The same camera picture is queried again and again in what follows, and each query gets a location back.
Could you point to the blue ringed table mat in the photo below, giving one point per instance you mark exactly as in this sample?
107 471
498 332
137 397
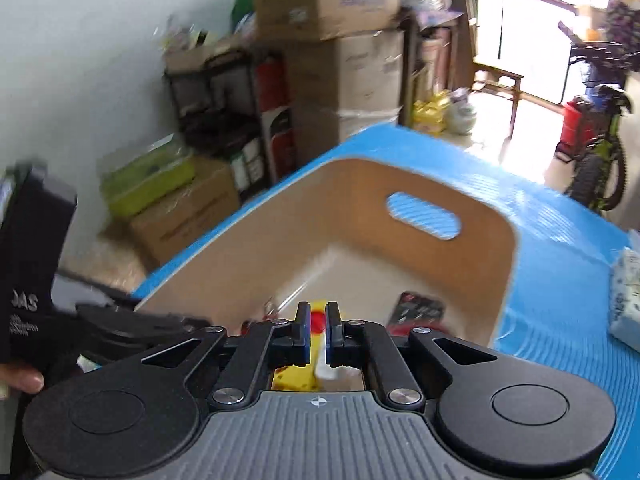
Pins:
550 260

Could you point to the tall wrapped cardboard box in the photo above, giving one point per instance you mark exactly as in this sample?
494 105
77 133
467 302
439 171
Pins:
350 85

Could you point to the black metal rack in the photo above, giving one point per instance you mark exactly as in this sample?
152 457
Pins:
215 120

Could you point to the cluttered storage shelf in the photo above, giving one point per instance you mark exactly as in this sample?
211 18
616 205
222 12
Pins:
432 60

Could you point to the person's left hand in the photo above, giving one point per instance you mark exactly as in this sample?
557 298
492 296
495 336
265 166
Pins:
20 379

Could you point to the wooden chair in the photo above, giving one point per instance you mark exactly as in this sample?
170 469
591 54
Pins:
492 75

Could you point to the beige plastic storage bin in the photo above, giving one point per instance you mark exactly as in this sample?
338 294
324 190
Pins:
310 210

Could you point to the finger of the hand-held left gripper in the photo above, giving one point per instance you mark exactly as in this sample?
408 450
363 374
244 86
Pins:
140 327

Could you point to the white plastic bag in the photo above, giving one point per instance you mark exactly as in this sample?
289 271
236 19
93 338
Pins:
461 112

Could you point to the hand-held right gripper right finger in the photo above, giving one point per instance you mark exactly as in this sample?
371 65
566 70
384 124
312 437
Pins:
332 335

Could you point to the green wrapped box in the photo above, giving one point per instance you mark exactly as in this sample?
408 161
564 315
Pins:
150 180

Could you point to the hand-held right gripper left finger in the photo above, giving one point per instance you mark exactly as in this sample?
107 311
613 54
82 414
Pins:
302 335

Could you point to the low brown cardboard box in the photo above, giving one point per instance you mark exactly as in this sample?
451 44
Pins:
185 215

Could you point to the white charger plug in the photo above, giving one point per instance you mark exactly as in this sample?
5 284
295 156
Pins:
337 377

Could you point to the patterned tissue box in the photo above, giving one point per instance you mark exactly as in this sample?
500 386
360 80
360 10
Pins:
625 300

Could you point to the yellow plastic bag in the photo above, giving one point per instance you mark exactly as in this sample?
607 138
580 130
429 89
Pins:
430 112

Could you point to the green and black bicycle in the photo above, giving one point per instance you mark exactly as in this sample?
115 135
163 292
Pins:
600 160

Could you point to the black remote control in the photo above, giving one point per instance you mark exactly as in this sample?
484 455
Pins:
417 310

